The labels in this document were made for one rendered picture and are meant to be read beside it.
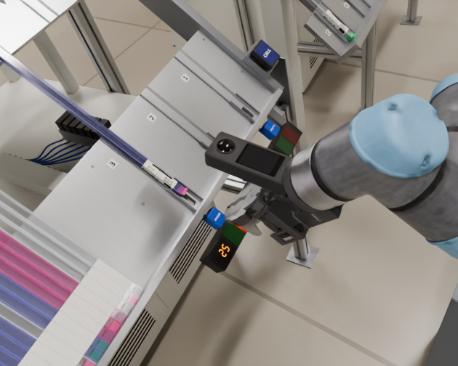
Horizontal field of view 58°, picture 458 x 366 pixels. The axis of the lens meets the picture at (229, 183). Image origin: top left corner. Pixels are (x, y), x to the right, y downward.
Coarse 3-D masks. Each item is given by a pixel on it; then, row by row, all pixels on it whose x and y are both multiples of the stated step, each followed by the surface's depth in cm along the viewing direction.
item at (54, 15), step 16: (0, 0) 65; (16, 0) 66; (32, 0) 68; (48, 0) 69; (64, 0) 70; (80, 0) 72; (0, 16) 64; (16, 16) 66; (32, 16) 67; (48, 16) 68; (0, 32) 64; (16, 32) 65; (32, 32) 66; (16, 48) 64; (0, 64) 63
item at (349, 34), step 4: (308, 0) 87; (312, 0) 87; (316, 0) 87; (312, 4) 87; (316, 4) 87; (320, 4) 87; (316, 8) 87; (320, 8) 87; (324, 8) 87; (320, 12) 88; (324, 12) 87; (348, 32) 88; (352, 32) 89; (348, 36) 89; (352, 36) 89
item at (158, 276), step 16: (272, 96) 82; (256, 128) 77; (224, 176) 71; (208, 192) 70; (192, 224) 66; (176, 240) 65; (176, 256) 63; (160, 272) 61; (144, 288) 61; (144, 304) 59; (128, 320) 57; (112, 352) 55
